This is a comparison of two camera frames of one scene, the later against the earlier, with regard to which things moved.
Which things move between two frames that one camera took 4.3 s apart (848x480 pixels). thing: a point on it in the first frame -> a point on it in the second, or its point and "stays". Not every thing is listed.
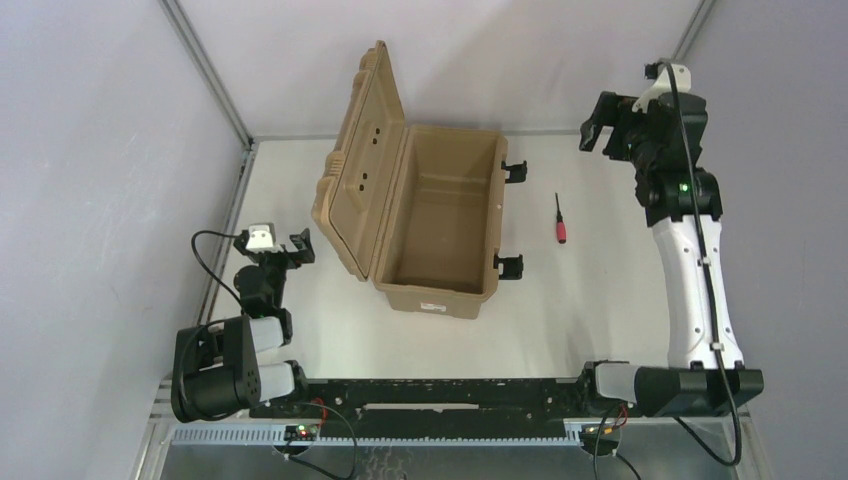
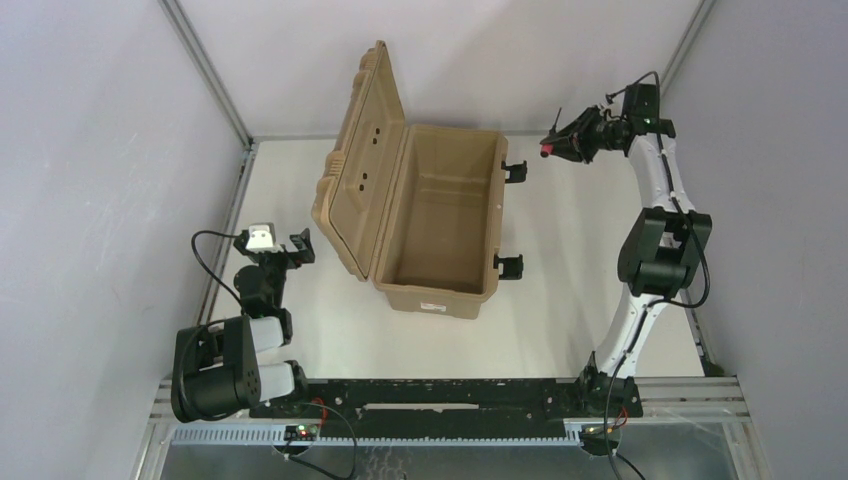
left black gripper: x=289 y=253 stays
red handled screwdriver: x=560 y=225 -> x=549 y=149
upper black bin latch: x=518 y=172 stays
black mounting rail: x=440 y=407 stays
